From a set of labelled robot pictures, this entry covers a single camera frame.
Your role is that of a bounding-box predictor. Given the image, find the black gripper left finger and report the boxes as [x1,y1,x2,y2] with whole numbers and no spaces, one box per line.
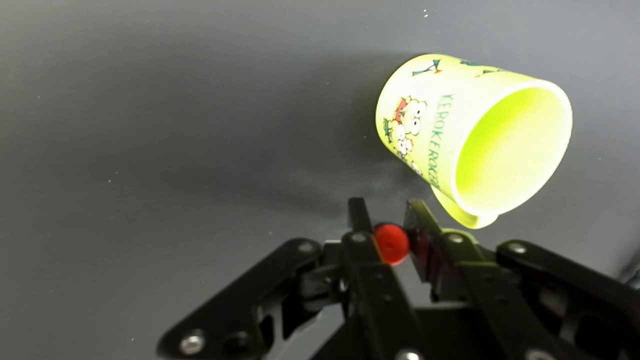
[156,198,428,360]

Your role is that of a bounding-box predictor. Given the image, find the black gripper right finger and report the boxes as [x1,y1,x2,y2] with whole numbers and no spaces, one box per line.
[403,198,640,360]

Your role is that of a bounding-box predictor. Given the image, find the red-capped marker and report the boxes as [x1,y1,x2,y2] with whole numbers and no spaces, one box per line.
[374,225,410,267]

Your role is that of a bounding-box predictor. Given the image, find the yellow-green ceramic mug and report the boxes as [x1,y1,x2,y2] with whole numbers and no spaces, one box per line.
[374,54,572,230]

